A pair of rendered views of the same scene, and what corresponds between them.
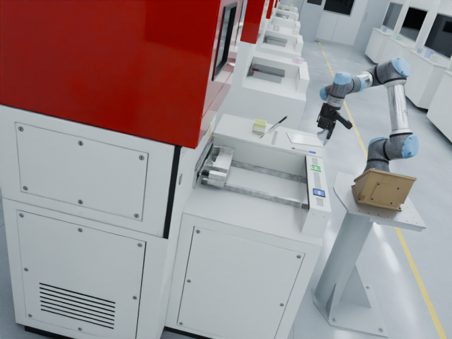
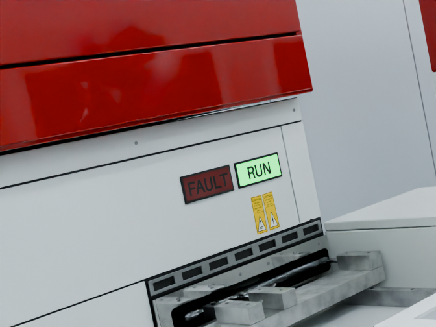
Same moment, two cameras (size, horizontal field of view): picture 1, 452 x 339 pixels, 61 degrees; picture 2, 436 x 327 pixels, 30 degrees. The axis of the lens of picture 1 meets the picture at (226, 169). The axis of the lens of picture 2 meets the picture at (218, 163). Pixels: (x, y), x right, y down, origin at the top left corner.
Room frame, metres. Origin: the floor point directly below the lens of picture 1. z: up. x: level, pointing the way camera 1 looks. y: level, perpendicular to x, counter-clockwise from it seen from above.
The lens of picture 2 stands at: (0.71, -0.89, 1.21)
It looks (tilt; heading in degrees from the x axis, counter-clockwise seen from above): 3 degrees down; 44
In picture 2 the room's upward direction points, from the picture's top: 11 degrees counter-clockwise
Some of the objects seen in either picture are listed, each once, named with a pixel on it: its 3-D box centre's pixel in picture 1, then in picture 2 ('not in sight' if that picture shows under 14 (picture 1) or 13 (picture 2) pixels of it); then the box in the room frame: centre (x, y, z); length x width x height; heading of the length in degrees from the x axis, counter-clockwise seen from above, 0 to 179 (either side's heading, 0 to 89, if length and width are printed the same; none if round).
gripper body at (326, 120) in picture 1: (328, 116); not in sight; (1.80, -0.43, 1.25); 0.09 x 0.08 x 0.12; 87
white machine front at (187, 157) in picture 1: (197, 151); (157, 246); (1.59, 0.15, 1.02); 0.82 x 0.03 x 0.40; 176
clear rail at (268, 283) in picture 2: (206, 159); (261, 285); (1.78, 0.11, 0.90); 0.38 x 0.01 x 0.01; 176
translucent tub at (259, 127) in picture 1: (259, 126); not in sight; (2.13, -0.14, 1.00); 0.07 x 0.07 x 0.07; 0
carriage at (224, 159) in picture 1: (221, 166); (305, 300); (1.79, 0.02, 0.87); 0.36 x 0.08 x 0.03; 176
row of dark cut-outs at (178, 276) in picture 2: (204, 148); (242, 254); (1.76, 0.13, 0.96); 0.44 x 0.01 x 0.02; 176
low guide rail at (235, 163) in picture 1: (255, 168); (435, 298); (1.91, -0.16, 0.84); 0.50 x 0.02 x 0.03; 86
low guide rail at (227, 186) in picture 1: (250, 192); not in sight; (1.64, -0.14, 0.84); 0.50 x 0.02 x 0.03; 86
